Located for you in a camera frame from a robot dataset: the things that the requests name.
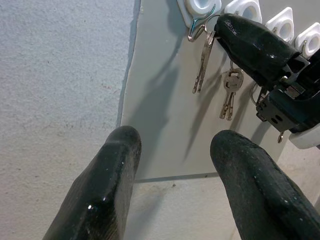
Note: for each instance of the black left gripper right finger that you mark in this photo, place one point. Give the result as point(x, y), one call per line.
point(262, 195)

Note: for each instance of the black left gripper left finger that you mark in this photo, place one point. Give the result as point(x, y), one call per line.
point(105, 190)

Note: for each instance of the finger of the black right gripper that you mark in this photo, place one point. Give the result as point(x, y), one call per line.
point(252, 47)

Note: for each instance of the silver key bunch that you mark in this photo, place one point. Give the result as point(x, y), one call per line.
point(232, 82)

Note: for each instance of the white wall hook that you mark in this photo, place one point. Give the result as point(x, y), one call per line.
point(277, 23)
point(192, 6)
point(240, 6)
point(306, 40)

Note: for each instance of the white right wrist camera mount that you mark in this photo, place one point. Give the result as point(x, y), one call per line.
point(307, 140)

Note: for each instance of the grey wall board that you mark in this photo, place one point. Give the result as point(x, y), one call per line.
point(155, 100)

